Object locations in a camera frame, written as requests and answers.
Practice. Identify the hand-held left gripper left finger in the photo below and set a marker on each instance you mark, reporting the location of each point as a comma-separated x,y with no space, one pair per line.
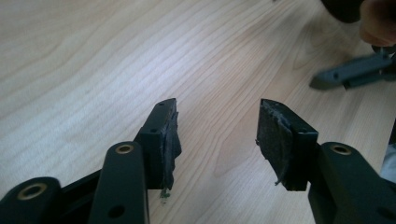
157,140

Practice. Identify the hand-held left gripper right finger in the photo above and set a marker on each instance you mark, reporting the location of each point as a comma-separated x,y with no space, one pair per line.
286,146

